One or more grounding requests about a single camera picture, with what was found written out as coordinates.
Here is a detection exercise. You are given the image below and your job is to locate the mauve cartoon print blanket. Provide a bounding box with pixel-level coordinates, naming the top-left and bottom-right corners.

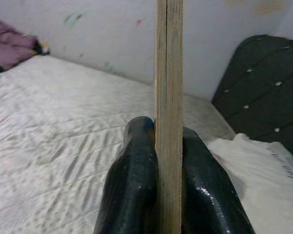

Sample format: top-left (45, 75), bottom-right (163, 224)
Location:
top-left (0, 17), bottom-right (51, 74)

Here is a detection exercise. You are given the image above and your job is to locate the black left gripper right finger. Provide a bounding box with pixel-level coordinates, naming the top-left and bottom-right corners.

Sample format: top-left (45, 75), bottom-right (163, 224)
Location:
top-left (182, 125), bottom-right (256, 234)

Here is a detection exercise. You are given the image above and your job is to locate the white quilted mattress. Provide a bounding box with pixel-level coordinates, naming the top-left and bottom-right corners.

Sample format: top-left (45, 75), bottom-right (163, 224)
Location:
top-left (0, 55), bottom-right (237, 234)

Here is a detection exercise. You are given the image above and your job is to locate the blue yellow picture book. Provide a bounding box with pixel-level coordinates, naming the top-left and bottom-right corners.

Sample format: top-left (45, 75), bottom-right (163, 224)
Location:
top-left (154, 0), bottom-right (184, 234)

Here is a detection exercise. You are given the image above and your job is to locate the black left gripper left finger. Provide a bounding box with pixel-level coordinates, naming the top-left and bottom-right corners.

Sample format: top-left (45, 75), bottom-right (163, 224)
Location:
top-left (92, 116), bottom-right (162, 234)

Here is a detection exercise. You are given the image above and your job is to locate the white pillow green tree print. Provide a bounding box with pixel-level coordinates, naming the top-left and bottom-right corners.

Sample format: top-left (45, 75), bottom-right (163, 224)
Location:
top-left (206, 133), bottom-right (293, 234)

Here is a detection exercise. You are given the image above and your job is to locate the black tufted headboard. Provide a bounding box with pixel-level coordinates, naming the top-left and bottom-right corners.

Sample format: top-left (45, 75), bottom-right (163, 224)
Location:
top-left (211, 34), bottom-right (293, 169)

